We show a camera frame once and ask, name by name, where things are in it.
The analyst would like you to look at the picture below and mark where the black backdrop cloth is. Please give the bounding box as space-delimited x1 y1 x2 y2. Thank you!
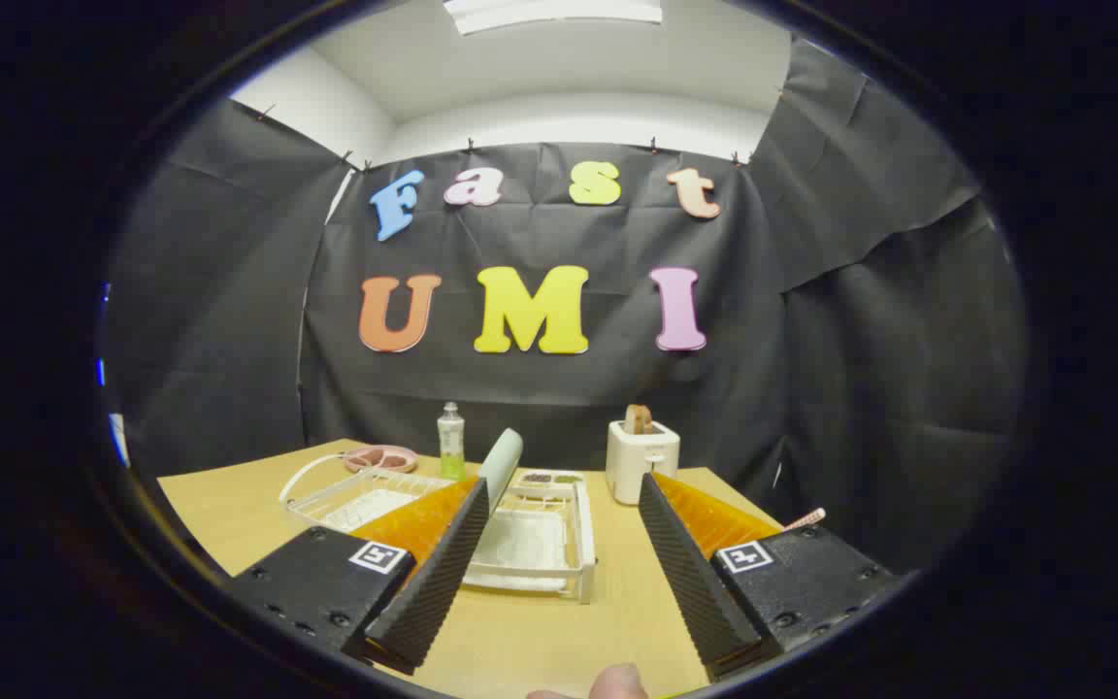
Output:
103 39 1031 583

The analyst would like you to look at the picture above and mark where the pink plate with food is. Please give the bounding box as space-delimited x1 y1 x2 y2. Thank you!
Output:
344 445 418 475

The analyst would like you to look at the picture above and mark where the pale green plate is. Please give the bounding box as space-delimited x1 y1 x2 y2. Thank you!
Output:
477 428 524 516

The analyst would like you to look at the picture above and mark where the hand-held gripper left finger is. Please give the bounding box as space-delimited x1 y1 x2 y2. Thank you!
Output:
229 476 490 676

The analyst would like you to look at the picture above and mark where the green liquid plastic bottle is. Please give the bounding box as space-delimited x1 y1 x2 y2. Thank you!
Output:
437 402 468 483

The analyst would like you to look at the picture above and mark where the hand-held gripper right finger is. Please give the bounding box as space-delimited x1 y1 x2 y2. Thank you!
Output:
639 472 900 681

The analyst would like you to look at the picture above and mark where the white toaster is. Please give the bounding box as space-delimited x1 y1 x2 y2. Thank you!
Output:
606 420 681 506

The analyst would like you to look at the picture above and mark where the ceiling light panel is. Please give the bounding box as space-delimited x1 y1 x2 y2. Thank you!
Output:
443 0 664 37

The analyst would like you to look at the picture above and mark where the white wire dish rack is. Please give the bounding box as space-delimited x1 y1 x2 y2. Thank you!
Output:
278 451 597 605

